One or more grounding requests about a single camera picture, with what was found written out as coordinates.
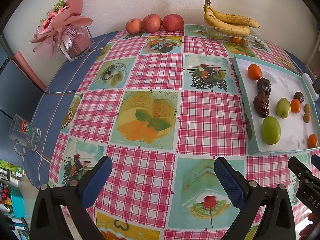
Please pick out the green fruit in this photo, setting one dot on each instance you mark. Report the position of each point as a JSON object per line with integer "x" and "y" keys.
{"x": 215, "y": 33}

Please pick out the orange tangerine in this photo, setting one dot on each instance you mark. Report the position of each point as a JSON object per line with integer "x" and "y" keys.
{"x": 236, "y": 39}
{"x": 295, "y": 105}
{"x": 312, "y": 140}
{"x": 254, "y": 72}

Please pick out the pink flower bouquet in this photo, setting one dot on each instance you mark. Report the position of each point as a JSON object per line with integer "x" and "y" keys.
{"x": 70, "y": 22}

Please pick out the teal plastic box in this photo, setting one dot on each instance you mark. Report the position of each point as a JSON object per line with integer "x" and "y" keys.
{"x": 17, "y": 202}

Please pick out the small round brown fruit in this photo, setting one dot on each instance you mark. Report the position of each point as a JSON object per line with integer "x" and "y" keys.
{"x": 307, "y": 108}
{"x": 307, "y": 117}

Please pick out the glass mug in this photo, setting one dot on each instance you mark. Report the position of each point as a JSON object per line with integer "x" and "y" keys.
{"x": 22, "y": 132}

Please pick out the person's right hand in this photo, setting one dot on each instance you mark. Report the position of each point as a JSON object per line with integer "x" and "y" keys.
{"x": 308, "y": 226}

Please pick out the clear glass vase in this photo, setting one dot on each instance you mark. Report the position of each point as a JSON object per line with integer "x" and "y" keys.
{"x": 80, "y": 43}

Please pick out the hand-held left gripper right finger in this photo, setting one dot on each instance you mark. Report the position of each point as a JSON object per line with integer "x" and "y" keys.
{"x": 228, "y": 182}

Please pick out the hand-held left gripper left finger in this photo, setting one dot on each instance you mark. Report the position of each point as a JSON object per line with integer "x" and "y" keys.
{"x": 97, "y": 180}

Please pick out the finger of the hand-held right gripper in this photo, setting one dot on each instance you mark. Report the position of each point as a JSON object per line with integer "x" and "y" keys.
{"x": 316, "y": 160}
{"x": 298, "y": 171}

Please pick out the yellow banana bunch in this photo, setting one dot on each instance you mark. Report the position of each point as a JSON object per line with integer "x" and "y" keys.
{"x": 230, "y": 26}

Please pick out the green guava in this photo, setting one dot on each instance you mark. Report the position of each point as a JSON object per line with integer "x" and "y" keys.
{"x": 283, "y": 107}
{"x": 270, "y": 130}

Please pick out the red apple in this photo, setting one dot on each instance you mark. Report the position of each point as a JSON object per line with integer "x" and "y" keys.
{"x": 173, "y": 22}
{"x": 133, "y": 26}
{"x": 152, "y": 23}

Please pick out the pink checked printed tablecloth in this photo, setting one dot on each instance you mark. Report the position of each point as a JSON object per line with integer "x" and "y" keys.
{"x": 207, "y": 115}

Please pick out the white tray with teal rim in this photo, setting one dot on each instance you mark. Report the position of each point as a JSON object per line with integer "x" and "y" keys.
{"x": 290, "y": 135}

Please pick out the dark brown wrinkled fruit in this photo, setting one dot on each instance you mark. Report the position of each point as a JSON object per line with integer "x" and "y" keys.
{"x": 264, "y": 87}
{"x": 261, "y": 105}
{"x": 299, "y": 97}

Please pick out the black power adapter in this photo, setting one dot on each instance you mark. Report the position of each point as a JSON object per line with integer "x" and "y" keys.
{"x": 317, "y": 85}

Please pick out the clear plastic container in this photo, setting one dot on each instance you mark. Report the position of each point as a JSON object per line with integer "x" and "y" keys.
{"x": 250, "y": 36}

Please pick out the white power strip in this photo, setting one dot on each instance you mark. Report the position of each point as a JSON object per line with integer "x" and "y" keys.
{"x": 308, "y": 82}

